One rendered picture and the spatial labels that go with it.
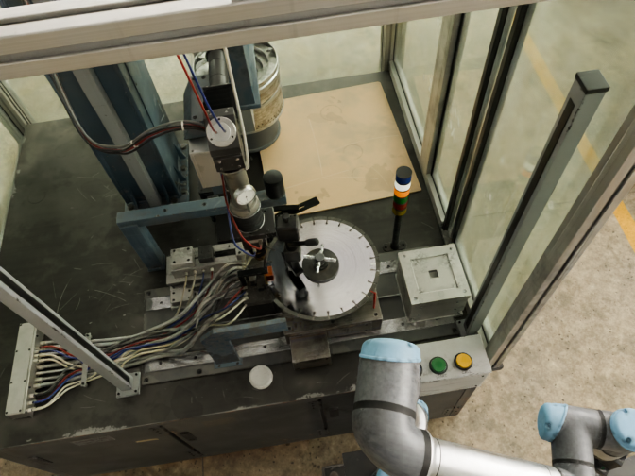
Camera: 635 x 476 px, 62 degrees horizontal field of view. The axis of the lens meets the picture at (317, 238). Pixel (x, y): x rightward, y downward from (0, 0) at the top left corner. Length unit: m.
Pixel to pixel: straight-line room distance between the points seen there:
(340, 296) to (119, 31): 1.13
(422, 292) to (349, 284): 0.22
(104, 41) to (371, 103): 1.79
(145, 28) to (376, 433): 0.73
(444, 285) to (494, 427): 0.98
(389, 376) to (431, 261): 0.73
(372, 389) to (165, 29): 0.70
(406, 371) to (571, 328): 1.77
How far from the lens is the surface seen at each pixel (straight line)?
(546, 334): 2.65
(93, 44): 0.56
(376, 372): 0.99
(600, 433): 1.21
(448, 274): 1.64
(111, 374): 1.63
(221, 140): 1.07
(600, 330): 2.75
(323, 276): 1.55
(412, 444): 0.99
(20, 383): 1.89
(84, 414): 1.81
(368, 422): 0.97
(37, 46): 0.56
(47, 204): 2.27
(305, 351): 1.61
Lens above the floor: 2.33
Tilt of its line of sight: 58 degrees down
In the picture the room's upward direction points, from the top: 7 degrees counter-clockwise
